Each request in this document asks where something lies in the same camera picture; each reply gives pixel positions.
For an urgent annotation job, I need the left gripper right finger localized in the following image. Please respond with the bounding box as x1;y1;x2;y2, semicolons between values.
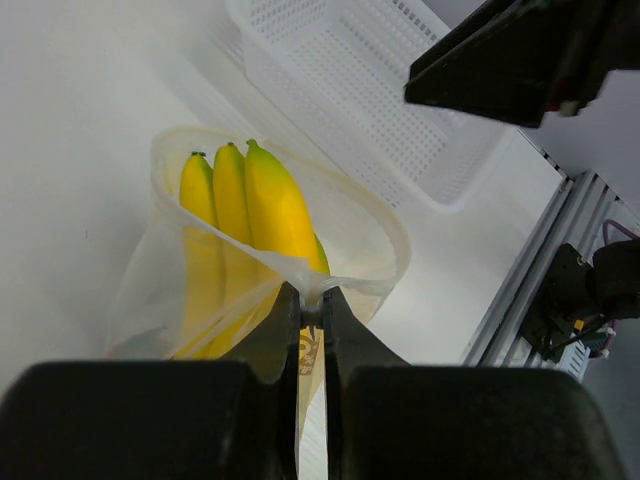
322;288;623;479

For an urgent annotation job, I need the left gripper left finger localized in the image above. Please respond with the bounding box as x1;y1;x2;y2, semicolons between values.
1;284;301;479

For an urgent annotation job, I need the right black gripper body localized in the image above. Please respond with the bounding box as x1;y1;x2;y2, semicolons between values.
546;1;639;117

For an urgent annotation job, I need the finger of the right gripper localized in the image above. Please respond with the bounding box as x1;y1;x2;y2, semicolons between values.
404;1;575;127

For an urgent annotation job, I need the yellow banana bunch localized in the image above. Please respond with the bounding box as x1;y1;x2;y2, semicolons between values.
174;139;330;359

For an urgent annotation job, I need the clear zip top bag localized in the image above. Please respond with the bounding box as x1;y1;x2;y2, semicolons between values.
104;124;412;480

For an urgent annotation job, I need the red fruit bunch with leaves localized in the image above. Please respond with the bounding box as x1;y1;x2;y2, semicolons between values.
106;327;167;360

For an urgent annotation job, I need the white perforated plastic basket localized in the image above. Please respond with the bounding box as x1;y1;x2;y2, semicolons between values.
169;0;516;214

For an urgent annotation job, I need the aluminium rail beam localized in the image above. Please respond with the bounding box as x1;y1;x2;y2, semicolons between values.
462;171;639;369

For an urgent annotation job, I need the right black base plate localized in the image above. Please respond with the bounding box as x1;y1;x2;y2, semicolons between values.
519;243;604;363

